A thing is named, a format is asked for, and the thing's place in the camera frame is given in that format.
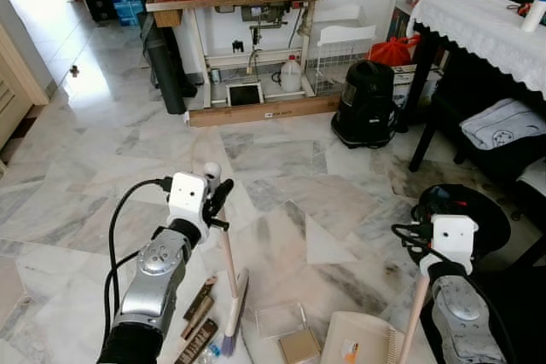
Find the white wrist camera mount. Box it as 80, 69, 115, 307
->
167, 172, 211, 239
430, 215, 479, 276

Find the small brown cardboard box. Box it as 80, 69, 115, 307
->
278, 327, 322, 364

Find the brown snack wrapper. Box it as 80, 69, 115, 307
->
183, 276, 218, 322
178, 296, 217, 342
174, 319, 219, 364

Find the red plastic bag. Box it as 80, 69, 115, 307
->
368, 34, 422, 67

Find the white wire basket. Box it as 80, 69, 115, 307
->
306, 23, 377, 97

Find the wooden handled broom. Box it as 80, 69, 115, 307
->
203, 162, 251, 358

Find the light wooden cabinet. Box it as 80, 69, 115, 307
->
0, 21, 51, 150

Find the black tall bag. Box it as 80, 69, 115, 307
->
140, 13, 189, 116

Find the black table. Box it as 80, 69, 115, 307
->
407, 26, 546, 174

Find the silver grey box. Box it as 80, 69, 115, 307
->
515, 157, 546, 197

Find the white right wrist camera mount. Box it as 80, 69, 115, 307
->
430, 215, 479, 276

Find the white cup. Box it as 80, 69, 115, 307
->
521, 0, 546, 34

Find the black round stool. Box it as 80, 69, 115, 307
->
416, 184, 513, 256

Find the black motor under workbench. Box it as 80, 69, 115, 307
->
240, 1, 288, 30

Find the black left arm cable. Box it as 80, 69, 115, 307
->
103, 176, 174, 332

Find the clear plastic box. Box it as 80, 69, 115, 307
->
254, 301, 309, 340

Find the white framed tablet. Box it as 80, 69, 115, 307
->
225, 82, 264, 108

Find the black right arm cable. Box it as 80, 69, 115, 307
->
391, 221, 434, 266

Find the beige dustpan with wooden handle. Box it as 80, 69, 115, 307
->
320, 272, 433, 364

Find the clear plastic bottle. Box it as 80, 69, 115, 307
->
198, 344, 224, 364

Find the folded grey cloth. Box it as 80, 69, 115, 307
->
460, 97, 546, 152

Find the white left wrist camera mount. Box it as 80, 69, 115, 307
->
167, 172, 211, 239

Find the black canister vacuum cleaner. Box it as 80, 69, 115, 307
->
331, 59, 399, 149

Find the white plastic jug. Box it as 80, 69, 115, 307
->
279, 54, 305, 95

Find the white lace tablecloth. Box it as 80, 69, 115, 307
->
409, 0, 546, 99

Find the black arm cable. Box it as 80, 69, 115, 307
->
103, 176, 174, 332
391, 221, 434, 266

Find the black chair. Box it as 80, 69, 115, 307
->
431, 83, 546, 211

